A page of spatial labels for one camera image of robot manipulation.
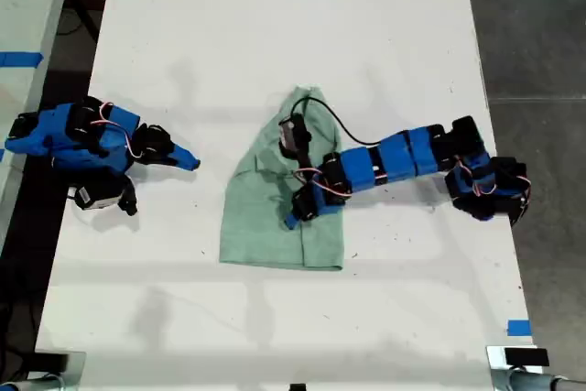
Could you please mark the short blue tape strip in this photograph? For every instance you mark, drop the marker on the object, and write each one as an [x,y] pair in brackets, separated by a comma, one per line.
[519,328]

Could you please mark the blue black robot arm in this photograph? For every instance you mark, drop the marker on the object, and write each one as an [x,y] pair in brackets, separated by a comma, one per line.
[403,157]
[59,134]

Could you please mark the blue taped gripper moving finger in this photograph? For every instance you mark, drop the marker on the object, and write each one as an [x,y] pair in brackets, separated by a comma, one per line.
[307,220]
[187,166]

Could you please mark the pale side table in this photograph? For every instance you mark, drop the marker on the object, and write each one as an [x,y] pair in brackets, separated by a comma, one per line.
[27,6]

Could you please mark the black camera box white label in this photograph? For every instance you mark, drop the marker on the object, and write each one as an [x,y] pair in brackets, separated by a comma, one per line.
[96,196]

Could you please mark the tiny black edge clip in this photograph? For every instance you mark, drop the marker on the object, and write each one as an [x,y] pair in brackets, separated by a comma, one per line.
[297,387]

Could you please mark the black camera box silver face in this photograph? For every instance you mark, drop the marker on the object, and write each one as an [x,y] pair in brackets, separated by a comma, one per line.
[293,132]

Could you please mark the short black camera stalk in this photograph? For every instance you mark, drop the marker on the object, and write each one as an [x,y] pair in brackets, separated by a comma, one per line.
[303,159]
[129,198]

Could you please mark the pale green T-shirt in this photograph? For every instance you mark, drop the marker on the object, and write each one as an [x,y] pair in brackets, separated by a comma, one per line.
[256,226]

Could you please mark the long blue tape strip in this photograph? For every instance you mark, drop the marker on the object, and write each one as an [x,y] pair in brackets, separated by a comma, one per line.
[20,59]

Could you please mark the grey metal table clamp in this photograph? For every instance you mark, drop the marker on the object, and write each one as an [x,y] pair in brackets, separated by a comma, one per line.
[496,370]
[75,370]

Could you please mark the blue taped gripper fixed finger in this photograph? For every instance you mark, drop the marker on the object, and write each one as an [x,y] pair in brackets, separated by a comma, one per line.
[293,222]
[187,156]

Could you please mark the small black box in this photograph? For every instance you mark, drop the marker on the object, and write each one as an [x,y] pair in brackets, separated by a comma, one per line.
[525,357]
[50,362]

